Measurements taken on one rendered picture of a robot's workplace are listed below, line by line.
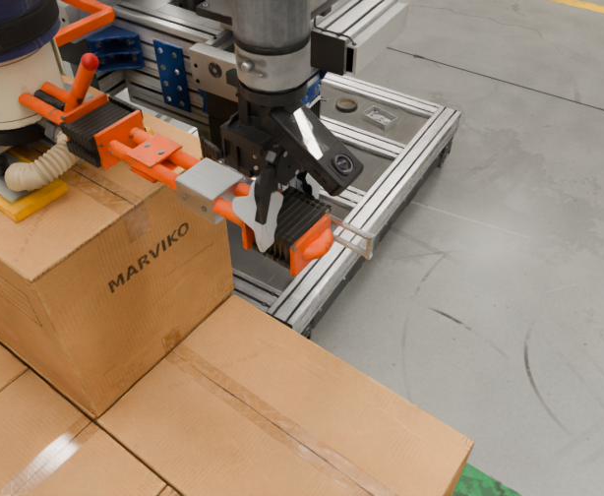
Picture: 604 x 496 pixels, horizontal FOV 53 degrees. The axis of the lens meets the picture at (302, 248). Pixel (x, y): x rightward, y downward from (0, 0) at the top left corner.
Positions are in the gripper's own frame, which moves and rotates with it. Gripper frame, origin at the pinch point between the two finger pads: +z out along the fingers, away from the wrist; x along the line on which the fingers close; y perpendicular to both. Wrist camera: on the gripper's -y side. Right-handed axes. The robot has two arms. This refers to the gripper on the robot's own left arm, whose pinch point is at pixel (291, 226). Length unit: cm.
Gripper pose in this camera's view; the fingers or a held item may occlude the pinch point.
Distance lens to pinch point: 76.2
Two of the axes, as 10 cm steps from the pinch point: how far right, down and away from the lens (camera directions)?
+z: 0.0, 7.0, 7.1
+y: -8.0, -4.3, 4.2
